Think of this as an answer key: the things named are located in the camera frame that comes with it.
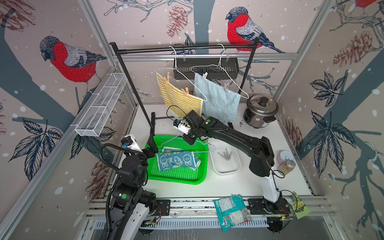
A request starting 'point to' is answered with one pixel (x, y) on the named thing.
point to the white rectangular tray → (219, 165)
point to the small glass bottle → (286, 167)
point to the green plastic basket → (177, 174)
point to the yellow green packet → (299, 208)
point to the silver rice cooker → (261, 110)
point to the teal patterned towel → (171, 156)
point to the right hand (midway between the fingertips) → (185, 134)
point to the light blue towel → (218, 103)
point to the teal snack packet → (231, 211)
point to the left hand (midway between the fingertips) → (146, 134)
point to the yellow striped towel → (179, 103)
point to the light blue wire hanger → (169, 140)
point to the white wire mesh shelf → (100, 105)
